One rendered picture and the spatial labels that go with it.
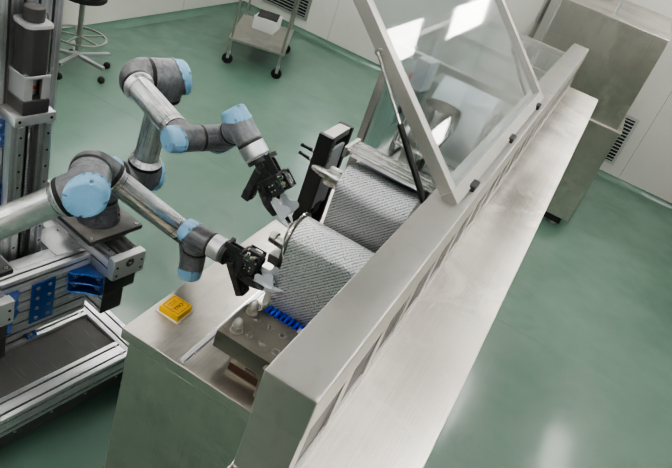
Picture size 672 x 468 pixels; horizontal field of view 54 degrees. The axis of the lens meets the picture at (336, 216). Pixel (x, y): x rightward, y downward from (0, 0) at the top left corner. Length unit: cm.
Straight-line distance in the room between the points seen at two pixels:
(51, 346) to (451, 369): 188
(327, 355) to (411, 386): 37
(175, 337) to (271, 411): 108
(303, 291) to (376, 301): 83
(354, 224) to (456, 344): 69
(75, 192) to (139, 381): 59
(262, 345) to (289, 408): 95
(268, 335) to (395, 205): 52
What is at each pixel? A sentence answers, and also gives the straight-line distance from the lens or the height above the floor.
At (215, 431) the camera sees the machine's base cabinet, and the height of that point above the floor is 75.
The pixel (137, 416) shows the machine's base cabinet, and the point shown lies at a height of 61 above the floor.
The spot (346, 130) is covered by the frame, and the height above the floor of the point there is 144.
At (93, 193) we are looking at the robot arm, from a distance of 184.
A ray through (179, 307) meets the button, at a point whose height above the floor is 92.
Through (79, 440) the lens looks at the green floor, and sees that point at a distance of 284.
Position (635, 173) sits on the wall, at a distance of 733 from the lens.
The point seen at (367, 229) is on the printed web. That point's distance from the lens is 197.
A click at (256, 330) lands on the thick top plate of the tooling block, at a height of 103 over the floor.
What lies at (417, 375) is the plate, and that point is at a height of 144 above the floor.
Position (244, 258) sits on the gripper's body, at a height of 115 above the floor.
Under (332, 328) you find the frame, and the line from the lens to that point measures 97.
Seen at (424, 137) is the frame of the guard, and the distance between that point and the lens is 140.
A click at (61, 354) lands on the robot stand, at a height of 21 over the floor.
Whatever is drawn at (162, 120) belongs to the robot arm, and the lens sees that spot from 190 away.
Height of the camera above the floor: 227
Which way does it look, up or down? 30 degrees down
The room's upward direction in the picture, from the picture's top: 20 degrees clockwise
